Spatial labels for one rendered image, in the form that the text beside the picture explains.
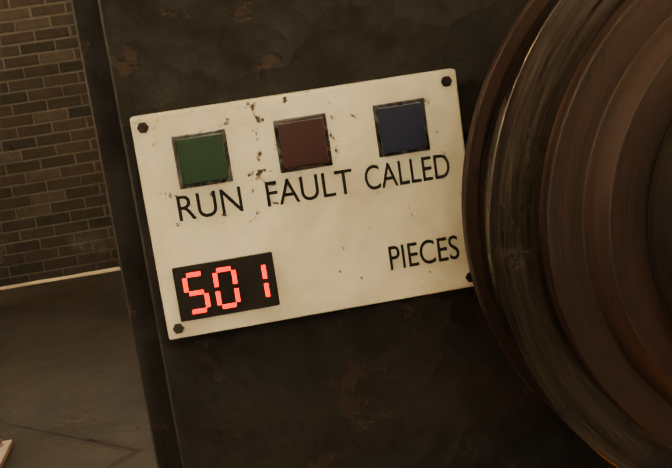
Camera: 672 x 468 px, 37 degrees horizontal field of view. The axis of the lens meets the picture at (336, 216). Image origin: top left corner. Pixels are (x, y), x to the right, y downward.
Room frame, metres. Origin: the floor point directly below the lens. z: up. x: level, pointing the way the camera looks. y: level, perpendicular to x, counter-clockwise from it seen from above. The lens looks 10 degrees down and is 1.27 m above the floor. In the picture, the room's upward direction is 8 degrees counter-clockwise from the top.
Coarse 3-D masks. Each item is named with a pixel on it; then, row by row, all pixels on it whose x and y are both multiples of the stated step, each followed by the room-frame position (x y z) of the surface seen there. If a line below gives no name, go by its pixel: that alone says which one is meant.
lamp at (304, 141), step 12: (312, 120) 0.78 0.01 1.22; (288, 132) 0.78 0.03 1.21; (300, 132) 0.78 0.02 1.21; (312, 132) 0.78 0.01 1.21; (324, 132) 0.78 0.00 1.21; (288, 144) 0.78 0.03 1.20; (300, 144) 0.78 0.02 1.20; (312, 144) 0.78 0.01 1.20; (324, 144) 0.78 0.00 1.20; (288, 156) 0.78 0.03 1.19; (300, 156) 0.78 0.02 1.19; (312, 156) 0.78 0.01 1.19; (324, 156) 0.78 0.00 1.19; (288, 168) 0.78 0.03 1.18
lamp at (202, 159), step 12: (180, 144) 0.77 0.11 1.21; (192, 144) 0.77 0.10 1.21; (204, 144) 0.77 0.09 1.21; (216, 144) 0.77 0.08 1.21; (180, 156) 0.77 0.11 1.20; (192, 156) 0.77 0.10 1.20; (204, 156) 0.77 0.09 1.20; (216, 156) 0.77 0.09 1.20; (180, 168) 0.77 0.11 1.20; (192, 168) 0.77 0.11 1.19; (204, 168) 0.77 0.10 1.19; (216, 168) 0.77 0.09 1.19; (192, 180) 0.77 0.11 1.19; (204, 180) 0.77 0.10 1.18
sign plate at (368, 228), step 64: (192, 128) 0.78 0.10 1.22; (256, 128) 0.78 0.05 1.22; (448, 128) 0.80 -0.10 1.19; (192, 192) 0.78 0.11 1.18; (256, 192) 0.78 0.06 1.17; (320, 192) 0.79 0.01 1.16; (384, 192) 0.79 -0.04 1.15; (448, 192) 0.80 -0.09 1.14; (192, 256) 0.78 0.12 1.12; (256, 256) 0.78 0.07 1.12; (320, 256) 0.79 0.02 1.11; (384, 256) 0.79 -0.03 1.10; (448, 256) 0.80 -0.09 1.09; (192, 320) 0.77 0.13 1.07; (256, 320) 0.78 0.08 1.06
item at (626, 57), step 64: (640, 0) 0.66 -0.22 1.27; (640, 64) 0.66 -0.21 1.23; (576, 128) 0.66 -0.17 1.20; (640, 128) 0.64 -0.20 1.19; (576, 192) 0.66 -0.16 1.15; (640, 192) 0.64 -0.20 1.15; (576, 256) 0.66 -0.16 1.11; (640, 256) 0.64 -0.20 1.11; (576, 320) 0.65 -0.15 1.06; (640, 320) 0.64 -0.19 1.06; (640, 384) 0.66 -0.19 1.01
